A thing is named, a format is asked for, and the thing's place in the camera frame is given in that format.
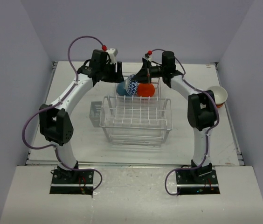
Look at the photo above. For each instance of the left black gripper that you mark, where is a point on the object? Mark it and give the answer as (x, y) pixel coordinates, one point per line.
(116, 77)

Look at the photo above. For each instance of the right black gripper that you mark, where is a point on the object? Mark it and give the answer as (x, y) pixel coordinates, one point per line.
(145, 74)

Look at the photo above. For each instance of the small orange plastic bowl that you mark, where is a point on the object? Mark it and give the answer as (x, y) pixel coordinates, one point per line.
(146, 90)

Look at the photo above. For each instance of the blue white patterned bowl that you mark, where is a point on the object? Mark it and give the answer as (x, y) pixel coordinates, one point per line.
(130, 86)

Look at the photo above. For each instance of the blue plastic bowl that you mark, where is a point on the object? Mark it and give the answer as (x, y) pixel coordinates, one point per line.
(121, 91)

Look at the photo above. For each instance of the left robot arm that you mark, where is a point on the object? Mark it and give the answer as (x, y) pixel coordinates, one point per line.
(55, 123)

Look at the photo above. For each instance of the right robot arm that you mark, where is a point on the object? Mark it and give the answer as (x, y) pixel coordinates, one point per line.
(202, 113)

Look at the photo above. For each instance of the clear plastic cutlery holder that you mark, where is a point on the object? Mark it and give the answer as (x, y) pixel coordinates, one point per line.
(94, 115)

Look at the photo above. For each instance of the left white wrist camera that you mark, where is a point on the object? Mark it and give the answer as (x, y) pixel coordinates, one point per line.
(112, 52)

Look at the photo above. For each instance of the white wire dish rack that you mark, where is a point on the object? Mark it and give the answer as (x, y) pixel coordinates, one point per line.
(134, 120)

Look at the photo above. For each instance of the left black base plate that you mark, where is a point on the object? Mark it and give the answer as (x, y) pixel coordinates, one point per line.
(72, 182)

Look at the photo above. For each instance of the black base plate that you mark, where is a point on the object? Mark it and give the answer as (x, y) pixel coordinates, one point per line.
(72, 182)
(189, 183)

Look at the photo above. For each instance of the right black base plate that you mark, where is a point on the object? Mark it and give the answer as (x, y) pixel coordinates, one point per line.
(189, 183)

